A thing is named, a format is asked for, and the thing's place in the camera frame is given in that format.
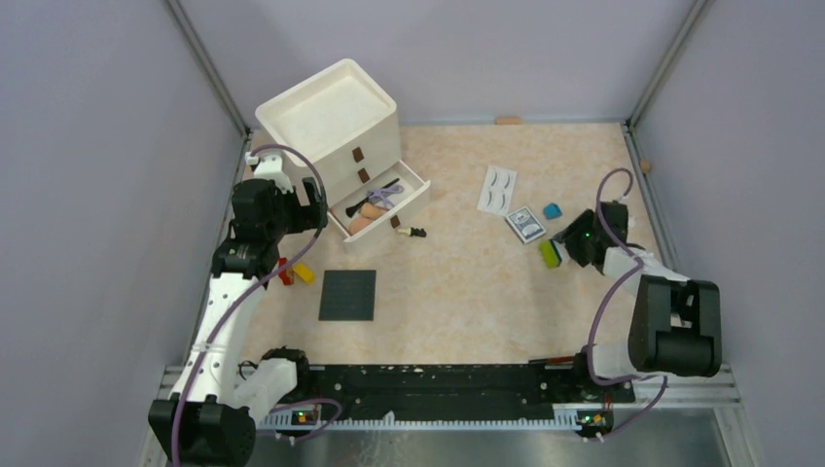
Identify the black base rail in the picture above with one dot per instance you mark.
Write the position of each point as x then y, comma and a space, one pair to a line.
467, 392

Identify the white drawer organizer cabinet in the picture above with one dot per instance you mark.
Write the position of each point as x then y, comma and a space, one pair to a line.
340, 119

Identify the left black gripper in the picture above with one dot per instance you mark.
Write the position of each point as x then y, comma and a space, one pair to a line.
308, 216

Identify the green blue toy brick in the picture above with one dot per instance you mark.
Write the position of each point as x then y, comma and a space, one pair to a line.
550, 254

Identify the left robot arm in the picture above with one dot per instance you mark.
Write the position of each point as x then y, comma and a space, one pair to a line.
208, 417

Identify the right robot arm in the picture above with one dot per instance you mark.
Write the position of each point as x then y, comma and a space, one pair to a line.
675, 325

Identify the purple eyelash curler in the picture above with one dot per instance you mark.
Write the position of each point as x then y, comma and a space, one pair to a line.
383, 195

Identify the dark grey studded baseplate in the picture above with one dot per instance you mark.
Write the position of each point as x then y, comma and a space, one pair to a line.
348, 295

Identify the round peach powder puff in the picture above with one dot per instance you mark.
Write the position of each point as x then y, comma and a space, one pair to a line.
359, 224

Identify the white bottom drawer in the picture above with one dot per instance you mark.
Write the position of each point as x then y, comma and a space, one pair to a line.
416, 196

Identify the red owl toy block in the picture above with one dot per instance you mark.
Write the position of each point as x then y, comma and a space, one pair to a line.
286, 275

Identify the small blue toy block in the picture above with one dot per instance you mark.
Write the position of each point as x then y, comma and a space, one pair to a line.
552, 211

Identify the black makeup brush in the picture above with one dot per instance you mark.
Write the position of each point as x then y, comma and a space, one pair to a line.
353, 209

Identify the yellow toy block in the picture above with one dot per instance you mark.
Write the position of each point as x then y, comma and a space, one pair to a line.
304, 273

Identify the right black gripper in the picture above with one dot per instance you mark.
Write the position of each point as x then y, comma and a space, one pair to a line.
569, 235

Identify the wooden block at wall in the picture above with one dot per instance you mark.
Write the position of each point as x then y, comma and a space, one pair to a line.
508, 121

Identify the blue playing card box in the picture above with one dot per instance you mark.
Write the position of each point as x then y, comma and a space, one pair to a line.
525, 225

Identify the false eyelashes card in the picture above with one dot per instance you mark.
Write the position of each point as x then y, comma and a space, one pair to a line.
497, 190

